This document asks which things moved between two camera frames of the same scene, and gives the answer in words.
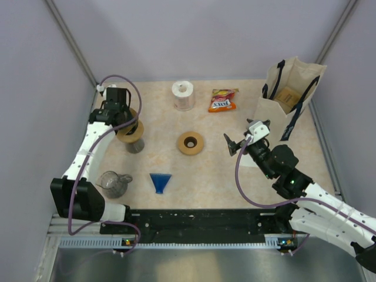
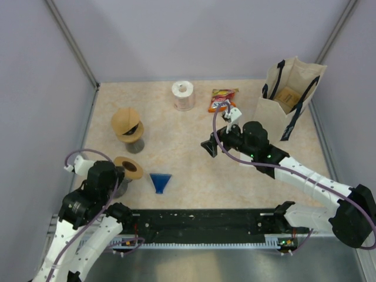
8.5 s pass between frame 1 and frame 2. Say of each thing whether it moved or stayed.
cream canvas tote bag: stayed
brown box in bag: stayed
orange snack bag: stayed
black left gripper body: moved
